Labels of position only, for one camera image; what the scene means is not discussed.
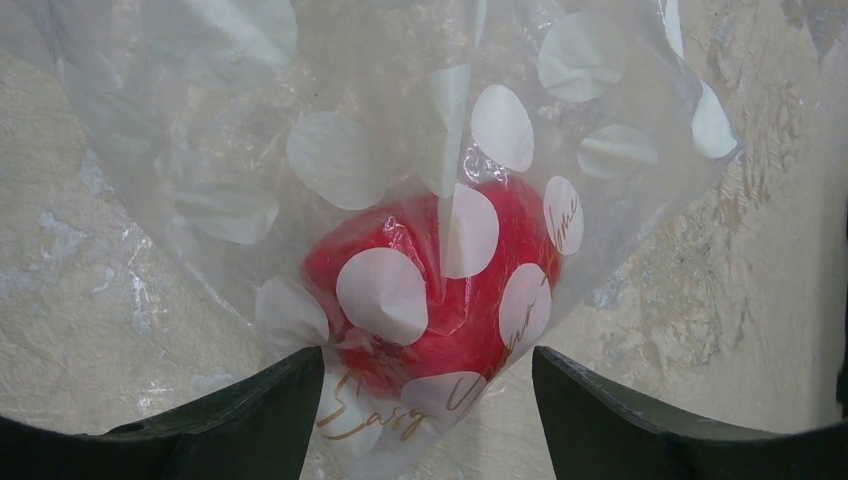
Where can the polka dot zip top bag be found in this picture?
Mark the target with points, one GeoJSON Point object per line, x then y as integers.
{"type": "Point", "coordinates": [238, 134]}

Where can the red fake tomato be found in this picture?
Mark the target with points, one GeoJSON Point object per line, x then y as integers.
{"type": "Point", "coordinates": [463, 328]}

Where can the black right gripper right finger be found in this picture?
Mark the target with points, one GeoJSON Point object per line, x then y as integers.
{"type": "Point", "coordinates": [596, 428]}

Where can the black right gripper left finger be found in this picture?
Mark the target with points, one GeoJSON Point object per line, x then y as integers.
{"type": "Point", "coordinates": [257, 428]}

